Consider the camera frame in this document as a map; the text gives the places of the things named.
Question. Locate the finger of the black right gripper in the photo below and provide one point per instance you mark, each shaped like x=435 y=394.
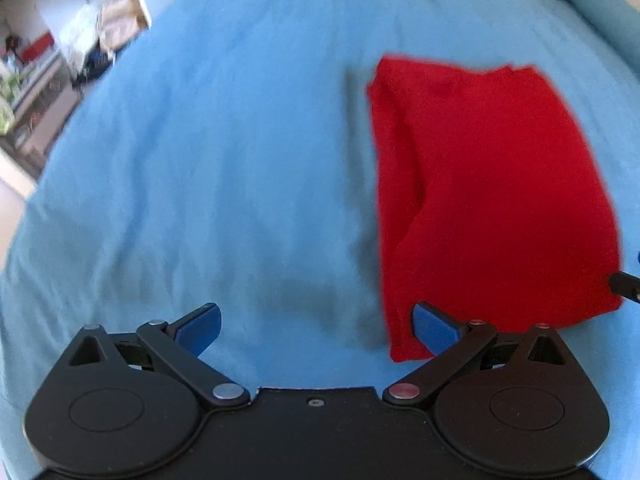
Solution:
x=625 y=285

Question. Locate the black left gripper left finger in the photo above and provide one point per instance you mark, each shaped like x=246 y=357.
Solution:
x=115 y=405

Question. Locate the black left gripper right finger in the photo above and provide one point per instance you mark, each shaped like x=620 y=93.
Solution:
x=504 y=403

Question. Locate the red knit sweater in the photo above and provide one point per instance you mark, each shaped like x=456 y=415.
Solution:
x=490 y=204

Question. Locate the light blue bed sheet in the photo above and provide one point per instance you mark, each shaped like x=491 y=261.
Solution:
x=227 y=157

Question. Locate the blue pillow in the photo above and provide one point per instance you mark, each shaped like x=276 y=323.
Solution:
x=617 y=21

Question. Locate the white shelving unit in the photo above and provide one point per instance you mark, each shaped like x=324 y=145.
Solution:
x=52 y=53

